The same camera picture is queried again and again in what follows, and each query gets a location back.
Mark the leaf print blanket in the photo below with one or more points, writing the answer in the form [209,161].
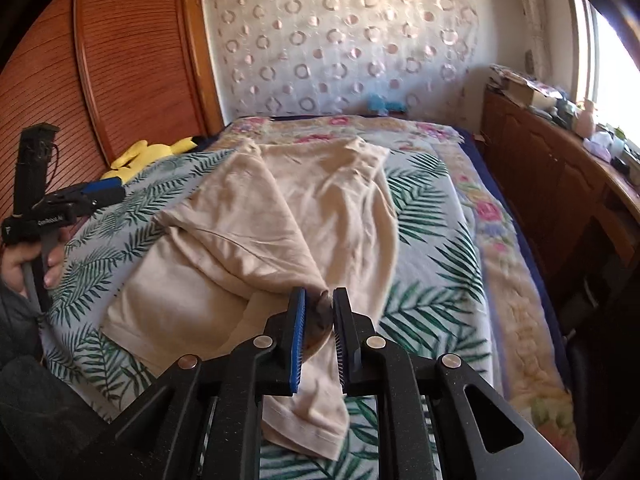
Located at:
[430,280]

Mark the person's left hand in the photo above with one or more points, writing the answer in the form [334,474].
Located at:
[52,260]

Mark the cardboard box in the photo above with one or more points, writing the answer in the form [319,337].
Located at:
[522,94]

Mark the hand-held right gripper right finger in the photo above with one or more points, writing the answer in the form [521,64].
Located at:
[340,340]

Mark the circle pattern lace curtain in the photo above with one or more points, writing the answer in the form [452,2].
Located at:
[340,50]

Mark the wooden slatted wardrobe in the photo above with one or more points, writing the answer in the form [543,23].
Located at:
[125,70]

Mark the yellow plush toy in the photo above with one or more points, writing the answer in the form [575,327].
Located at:
[145,155]

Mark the wooden cabinet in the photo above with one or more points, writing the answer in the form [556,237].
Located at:
[545,160]

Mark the dark blue bed sheet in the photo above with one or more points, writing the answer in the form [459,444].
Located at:
[510,210]

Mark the white window curtain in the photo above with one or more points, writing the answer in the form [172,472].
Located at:
[530,5]

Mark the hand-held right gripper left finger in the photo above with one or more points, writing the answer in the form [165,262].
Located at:
[297,340]

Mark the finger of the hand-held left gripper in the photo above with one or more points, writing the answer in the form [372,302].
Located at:
[90,190]
[107,195]

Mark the beige printed t-shirt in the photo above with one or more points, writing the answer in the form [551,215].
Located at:
[280,220]

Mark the white plastic bag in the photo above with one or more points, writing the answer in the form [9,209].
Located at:
[600,145]

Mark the blue plastic toy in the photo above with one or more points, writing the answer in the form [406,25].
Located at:
[385,104]

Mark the pink bottle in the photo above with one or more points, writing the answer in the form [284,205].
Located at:
[586,120]

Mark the window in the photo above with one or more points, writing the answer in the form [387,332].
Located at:
[612,55]

